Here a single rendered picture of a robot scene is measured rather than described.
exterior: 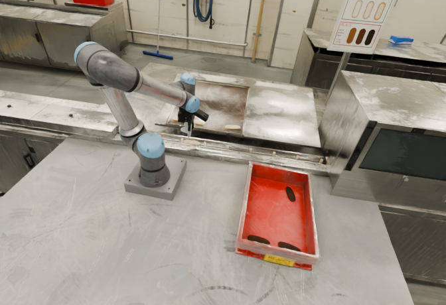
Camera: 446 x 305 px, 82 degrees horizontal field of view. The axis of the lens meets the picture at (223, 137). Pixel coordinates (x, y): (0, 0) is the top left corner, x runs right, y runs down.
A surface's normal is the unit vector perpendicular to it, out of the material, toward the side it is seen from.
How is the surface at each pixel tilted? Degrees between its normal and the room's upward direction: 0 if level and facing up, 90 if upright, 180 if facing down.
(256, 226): 0
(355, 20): 90
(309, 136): 10
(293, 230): 0
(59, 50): 90
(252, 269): 0
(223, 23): 90
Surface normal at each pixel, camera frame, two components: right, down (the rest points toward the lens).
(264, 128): 0.05, -0.66
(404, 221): -0.13, 0.61
